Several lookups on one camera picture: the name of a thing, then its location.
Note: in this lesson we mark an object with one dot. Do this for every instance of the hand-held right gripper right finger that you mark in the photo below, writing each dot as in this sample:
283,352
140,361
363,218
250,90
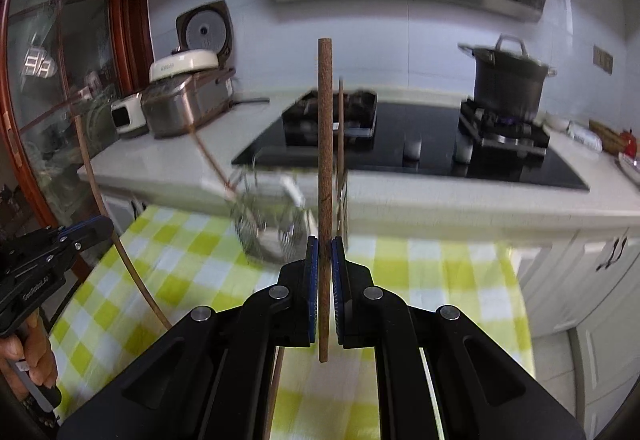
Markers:
336,290

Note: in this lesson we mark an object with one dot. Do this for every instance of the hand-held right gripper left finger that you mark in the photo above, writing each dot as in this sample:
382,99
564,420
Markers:
312,290

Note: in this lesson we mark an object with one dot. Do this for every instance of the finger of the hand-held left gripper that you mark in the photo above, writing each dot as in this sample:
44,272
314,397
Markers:
90,232

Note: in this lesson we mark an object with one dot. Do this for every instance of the person's left hand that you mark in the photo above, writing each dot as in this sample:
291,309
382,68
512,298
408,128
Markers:
35,350

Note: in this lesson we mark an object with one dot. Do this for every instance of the speckled stone countertop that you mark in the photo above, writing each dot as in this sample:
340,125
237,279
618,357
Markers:
165,159

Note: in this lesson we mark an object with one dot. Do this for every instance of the yellow checked tablecloth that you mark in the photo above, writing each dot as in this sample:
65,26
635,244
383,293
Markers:
440,270

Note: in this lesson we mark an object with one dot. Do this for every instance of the small white kitchen appliance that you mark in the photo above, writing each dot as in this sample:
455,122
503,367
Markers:
131,112

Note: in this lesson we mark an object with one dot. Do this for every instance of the black glass cooktop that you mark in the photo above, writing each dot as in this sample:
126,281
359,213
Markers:
400,174

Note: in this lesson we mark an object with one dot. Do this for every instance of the grey stove knob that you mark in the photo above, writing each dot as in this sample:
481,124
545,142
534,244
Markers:
462,152
412,147

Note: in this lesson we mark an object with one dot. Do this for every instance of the black burner grate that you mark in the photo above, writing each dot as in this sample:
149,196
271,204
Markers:
505,134
360,114

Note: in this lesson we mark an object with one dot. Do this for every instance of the white domed cooker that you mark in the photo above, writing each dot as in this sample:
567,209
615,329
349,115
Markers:
180,62

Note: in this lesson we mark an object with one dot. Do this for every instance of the red wooden glass door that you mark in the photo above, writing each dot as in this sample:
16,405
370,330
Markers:
127,34

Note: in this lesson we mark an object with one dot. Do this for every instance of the black stock pot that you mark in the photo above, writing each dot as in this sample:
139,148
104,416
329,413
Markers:
505,84

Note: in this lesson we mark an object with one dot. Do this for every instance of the small white bowl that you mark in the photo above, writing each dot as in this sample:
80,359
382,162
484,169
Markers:
557,122

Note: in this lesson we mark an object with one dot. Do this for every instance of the white wipes packet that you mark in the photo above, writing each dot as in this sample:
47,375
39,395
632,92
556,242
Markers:
585,135

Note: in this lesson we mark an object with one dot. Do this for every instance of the wicker basket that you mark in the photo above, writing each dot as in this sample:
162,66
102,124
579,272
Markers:
607,134

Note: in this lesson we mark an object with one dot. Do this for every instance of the white plate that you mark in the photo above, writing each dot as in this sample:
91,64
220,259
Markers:
631,167

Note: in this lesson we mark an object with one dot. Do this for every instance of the small red pot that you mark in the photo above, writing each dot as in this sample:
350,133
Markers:
627,142

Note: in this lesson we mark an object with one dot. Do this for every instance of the wall socket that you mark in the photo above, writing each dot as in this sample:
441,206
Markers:
603,58

